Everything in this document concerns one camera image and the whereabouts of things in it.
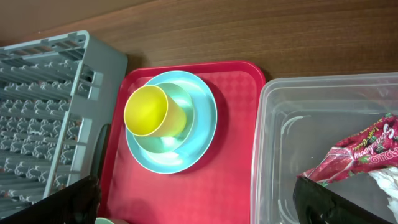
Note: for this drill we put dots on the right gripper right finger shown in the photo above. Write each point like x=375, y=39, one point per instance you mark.
x=316, y=204

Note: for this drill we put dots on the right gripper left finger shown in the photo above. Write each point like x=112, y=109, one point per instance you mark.
x=76, y=204

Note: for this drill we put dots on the green food bowl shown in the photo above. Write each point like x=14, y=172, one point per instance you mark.
x=101, y=220

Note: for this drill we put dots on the white napkin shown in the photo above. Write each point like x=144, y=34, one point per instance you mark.
x=387, y=181

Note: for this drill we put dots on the red snack wrapper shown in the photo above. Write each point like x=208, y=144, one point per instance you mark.
x=371, y=149

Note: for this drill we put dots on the light blue plate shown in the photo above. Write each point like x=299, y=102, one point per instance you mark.
x=202, y=133

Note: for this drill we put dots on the grey plastic dishwasher rack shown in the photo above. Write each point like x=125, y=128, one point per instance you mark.
x=57, y=101

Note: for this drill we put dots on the clear plastic storage bin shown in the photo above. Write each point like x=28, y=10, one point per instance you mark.
x=298, y=121

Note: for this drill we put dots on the red plastic serving tray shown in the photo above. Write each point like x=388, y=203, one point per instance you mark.
x=216, y=189

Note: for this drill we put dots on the small green saucer bowl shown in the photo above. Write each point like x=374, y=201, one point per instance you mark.
x=159, y=145

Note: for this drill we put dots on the yellow plastic cup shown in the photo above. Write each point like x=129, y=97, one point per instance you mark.
x=151, y=112

